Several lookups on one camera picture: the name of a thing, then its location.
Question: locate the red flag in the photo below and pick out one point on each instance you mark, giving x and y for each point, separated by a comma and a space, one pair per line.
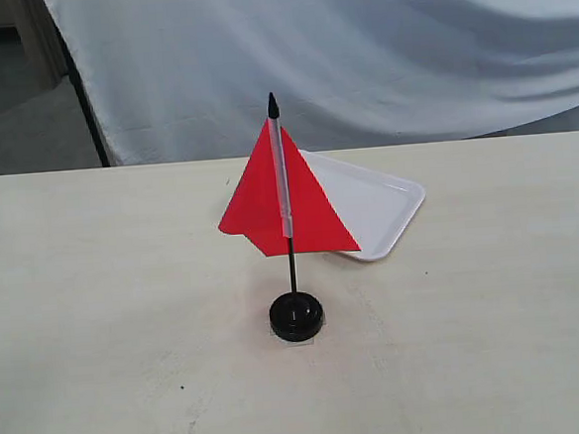
280, 205

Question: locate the black round flag base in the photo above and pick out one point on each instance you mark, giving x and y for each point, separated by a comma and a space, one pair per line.
296, 317

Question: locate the white plastic tray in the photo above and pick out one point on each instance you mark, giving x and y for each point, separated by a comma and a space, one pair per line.
375, 207

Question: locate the white draped cloth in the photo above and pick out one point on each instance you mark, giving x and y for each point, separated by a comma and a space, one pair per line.
186, 80

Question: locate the black metal frame post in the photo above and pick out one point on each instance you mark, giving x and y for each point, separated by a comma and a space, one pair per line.
84, 104

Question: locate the beige wooden furniture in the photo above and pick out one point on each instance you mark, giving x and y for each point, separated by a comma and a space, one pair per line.
32, 22

